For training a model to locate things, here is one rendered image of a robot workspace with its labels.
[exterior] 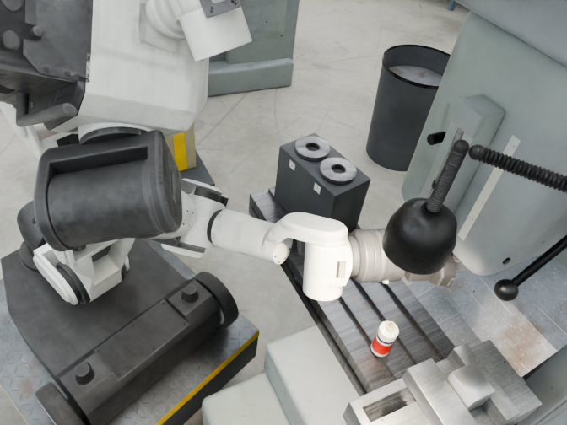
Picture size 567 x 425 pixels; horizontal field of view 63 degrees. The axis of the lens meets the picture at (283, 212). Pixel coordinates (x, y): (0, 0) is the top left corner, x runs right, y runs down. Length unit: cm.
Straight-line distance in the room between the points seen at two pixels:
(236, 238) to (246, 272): 148
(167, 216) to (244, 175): 222
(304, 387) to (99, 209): 68
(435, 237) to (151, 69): 36
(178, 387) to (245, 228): 86
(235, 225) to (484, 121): 43
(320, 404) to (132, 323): 63
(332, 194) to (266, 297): 118
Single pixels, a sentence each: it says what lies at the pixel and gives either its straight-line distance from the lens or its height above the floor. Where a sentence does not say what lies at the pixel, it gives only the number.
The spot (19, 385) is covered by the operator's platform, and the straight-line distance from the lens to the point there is 167.
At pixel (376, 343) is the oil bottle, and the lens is 104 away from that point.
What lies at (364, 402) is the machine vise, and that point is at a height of 97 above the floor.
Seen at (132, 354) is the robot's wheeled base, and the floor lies 59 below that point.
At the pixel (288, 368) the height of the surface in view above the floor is 82.
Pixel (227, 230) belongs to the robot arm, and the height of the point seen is 122.
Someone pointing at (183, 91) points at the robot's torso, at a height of 151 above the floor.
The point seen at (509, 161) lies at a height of 159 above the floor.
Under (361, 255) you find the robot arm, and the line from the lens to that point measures 73.
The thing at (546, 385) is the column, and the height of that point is 75.
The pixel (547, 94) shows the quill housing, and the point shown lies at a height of 159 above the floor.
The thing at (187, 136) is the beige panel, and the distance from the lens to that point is 261.
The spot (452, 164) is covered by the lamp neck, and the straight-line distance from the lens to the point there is 44.
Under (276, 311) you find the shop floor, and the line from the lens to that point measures 215.
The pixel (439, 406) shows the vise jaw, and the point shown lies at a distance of 93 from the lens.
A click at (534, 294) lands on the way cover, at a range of 122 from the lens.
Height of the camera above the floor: 181
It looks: 45 degrees down
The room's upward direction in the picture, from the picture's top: 8 degrees clockwise
